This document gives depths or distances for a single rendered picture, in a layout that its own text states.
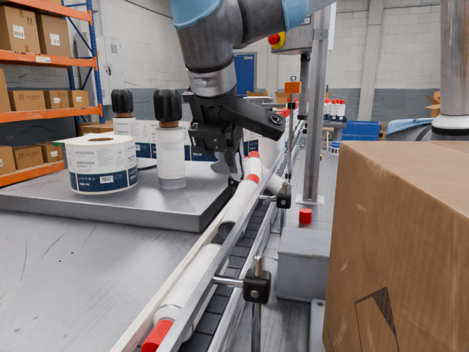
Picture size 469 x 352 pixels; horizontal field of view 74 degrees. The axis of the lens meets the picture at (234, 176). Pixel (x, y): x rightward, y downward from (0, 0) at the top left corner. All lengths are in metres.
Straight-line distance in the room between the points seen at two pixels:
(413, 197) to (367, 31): 8.38
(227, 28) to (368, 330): 0.38
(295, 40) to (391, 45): 7.68
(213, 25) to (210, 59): 0.04
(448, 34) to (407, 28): 8.00
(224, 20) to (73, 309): 0.50
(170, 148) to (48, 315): 0.53
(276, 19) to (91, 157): 0.66
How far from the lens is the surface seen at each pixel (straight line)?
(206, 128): 0.54
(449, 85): 0.73
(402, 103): 8.63
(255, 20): 0.48
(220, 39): 0.46
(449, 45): 0.72
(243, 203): 0.65
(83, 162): 0.98
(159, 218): 0.82
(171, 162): 0.94
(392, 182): 0.24
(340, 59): 8.61
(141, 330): 0.41
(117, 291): 0.62
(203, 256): 0.49
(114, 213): 0.89
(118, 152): 0.97
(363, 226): 0.29
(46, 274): 0.73
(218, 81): 0.48
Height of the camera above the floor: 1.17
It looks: 16 degrees down
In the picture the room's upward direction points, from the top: straight up
